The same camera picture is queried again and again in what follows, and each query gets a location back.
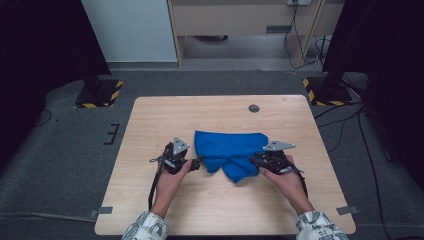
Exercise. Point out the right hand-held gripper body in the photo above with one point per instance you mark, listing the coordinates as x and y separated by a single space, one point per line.
276 161

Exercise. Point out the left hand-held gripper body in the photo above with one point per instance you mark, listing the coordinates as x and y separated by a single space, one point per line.
175 158

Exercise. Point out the blue cloth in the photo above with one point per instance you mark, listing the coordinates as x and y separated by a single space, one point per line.
230 150

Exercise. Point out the person's right hand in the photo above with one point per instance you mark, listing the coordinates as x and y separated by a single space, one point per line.
290 186

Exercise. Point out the person's left hand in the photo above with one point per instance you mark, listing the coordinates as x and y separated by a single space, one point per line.
168 188

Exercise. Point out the dark round table grommet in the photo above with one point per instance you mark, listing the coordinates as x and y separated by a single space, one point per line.
254 108

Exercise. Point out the black yellow striped stand base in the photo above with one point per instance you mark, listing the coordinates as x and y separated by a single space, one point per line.
328 93
100 95

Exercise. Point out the grey tape strip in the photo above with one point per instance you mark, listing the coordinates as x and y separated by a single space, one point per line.
104 210
347 210

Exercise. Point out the dark round object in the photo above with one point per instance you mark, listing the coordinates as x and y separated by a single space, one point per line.
210 38

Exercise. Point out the white panel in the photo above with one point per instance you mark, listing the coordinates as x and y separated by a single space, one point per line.
130 30

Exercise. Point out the light wooden cabinet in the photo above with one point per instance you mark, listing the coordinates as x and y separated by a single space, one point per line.
233 20

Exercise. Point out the black curtain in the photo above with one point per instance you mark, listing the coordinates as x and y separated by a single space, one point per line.
40 66
390 66

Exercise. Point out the white power strip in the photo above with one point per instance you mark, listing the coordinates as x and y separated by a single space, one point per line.
299 2

